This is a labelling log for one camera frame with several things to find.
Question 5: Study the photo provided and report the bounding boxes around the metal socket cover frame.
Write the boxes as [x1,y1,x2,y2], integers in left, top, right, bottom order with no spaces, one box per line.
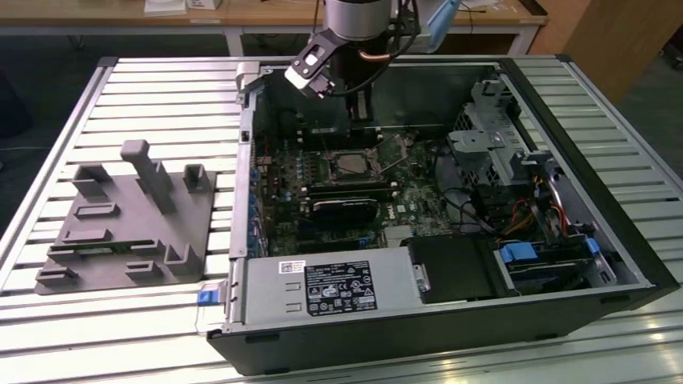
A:
[375,134,416,174]

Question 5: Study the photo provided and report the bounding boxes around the silver square CPU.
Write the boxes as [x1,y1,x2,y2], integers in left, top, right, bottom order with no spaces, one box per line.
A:
[331,150,371,176]

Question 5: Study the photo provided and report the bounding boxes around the CPU socket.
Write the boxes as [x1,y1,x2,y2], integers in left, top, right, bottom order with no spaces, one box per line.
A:
[324,148,384,182]

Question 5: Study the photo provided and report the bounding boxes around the grey metal drive cage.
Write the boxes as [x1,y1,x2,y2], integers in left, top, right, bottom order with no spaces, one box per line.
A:
[446,78,535,189]

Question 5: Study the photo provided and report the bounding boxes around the black RAM stick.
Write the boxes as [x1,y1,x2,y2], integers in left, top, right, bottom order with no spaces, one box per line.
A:
[307,188,392,202]
[307,181,390,193]

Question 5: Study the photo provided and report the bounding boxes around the black graphics card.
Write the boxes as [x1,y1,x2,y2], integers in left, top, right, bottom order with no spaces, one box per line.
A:
[312,198,382,230]

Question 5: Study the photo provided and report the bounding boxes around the green motherboard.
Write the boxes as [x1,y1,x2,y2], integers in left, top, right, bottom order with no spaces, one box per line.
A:
[250,131,471,257]

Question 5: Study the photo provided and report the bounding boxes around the white box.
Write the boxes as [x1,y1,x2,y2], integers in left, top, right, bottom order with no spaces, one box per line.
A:
[143,0,188,17]

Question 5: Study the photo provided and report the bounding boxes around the small silver heatsink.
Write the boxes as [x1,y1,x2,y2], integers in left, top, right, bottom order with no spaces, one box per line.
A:
[382,226,416,242]

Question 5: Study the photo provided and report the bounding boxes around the wooden cabinet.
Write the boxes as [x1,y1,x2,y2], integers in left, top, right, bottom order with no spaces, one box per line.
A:
[533,0,683,105]

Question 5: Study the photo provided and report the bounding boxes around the wooden desk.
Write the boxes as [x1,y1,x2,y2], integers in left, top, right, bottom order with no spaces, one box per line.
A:
[0,0,550,57]

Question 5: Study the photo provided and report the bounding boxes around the black plastic shroud box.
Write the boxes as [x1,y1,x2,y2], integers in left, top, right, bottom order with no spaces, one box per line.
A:
[406,234,519,304]

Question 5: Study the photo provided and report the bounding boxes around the blue disk carrier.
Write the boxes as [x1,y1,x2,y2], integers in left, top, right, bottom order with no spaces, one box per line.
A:
[499,239,542,265]

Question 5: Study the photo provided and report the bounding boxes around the grey parts rack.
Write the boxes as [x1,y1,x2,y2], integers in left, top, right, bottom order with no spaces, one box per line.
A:
[32,138,219,296]

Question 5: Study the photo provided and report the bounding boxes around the grey power supply unit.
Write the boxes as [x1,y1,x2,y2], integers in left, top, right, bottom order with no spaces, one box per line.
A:
[243,247,422,322]

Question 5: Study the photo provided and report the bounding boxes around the blue tab on case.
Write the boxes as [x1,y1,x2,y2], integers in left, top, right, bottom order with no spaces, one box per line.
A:
[195,282,222,308]

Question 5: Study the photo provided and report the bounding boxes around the green RAM stick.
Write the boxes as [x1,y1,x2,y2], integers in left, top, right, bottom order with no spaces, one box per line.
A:
[67,242,135,255]

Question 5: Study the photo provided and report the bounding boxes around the black open PC case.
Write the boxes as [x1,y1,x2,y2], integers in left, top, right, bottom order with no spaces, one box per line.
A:
[206,55,682,377]

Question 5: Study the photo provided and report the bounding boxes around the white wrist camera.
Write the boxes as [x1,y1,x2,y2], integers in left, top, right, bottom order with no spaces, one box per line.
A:
[284,34,339,100]

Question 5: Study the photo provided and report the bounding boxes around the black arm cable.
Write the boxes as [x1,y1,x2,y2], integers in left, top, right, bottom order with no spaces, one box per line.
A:
[328,0,424,98]

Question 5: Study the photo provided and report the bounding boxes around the black internal cable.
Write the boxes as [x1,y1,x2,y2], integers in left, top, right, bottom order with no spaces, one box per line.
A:
[442,187,498,234]

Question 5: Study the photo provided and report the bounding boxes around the orange yellow wire bundle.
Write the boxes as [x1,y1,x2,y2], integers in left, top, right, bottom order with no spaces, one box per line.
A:
[505,199,567,238]

